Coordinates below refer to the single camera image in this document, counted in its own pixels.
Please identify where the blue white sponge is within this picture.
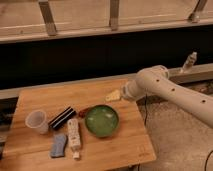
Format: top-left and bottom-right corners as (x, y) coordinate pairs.
(50, 133), (67, 158)

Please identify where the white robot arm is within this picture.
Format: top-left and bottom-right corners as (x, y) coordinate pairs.
(105, 65), (213, 128)

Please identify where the green ceramic bowl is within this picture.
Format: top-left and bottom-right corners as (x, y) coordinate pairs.
(84, 105), (119, 138)

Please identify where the small red object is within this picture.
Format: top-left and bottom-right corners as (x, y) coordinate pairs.
(78, 107), (90, 118)

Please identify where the wooden cutting board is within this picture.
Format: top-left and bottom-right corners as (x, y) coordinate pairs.
(0, 79), (156, 171)

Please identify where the white remote controller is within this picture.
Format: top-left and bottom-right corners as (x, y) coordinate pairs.
(67, 118), (81, 160)

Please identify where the black rectangular box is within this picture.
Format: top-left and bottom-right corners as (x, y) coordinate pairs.
(49, 107), (76, 130)

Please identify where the clear plastic cup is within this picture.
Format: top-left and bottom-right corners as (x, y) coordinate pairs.
(25, 110), (49, 134)

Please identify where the metal window frame rail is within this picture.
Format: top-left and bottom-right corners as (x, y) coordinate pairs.
(0, 0), (213, 44)

